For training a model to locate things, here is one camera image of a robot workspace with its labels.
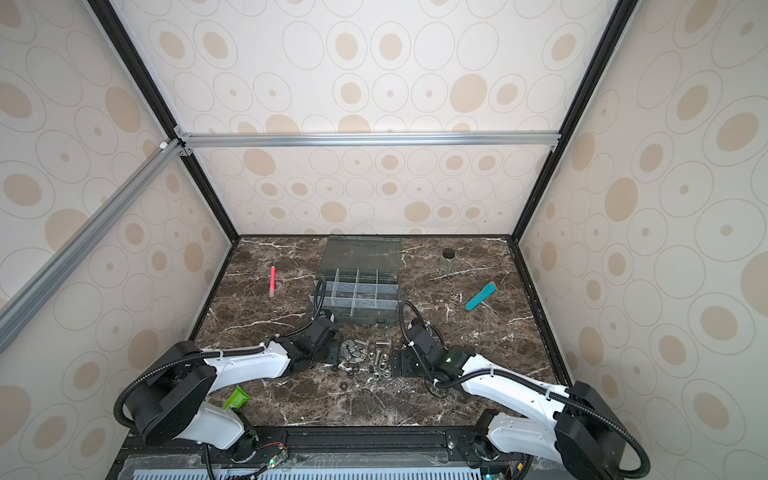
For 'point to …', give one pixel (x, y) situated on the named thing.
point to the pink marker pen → (273, 281)
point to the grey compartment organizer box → (358, 279)
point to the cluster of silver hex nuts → (380, 360)
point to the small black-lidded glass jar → (447, 266)
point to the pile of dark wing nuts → (353, 354)
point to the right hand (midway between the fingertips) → (404, 361)
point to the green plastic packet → (236, 399)
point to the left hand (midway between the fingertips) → (344, 344)
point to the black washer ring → (343, 388)
